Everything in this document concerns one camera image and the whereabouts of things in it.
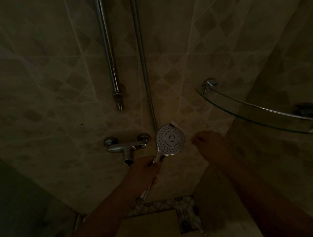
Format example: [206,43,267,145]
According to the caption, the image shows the person's right hand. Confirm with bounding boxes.
[191,131,230,166]

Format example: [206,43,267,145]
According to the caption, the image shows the person's left hand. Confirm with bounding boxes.
[127,156,162,193]

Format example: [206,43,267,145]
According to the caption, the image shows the chrome handheld shower head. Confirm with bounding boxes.
[136,125,185,203]

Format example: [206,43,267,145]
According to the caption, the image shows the person's left forearm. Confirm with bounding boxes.
[72,178,147,237]

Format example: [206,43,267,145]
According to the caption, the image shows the person's right forearm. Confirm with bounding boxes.
[208,156,313,237]

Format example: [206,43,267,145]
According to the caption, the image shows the chrome shower mixer faucet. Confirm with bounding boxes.
[104,133,151,167]

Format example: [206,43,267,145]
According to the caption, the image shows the glass corner shelf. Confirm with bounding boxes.
[195,84,313,135]

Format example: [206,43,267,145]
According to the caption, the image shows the chrome shelf bracket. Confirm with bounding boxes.
[201,78,218,95]

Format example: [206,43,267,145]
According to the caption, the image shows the chrome shower hose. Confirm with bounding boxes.
[130,0,159,135]

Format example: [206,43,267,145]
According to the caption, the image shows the chrome shower riser rail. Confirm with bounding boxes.
[95,0,125,111]

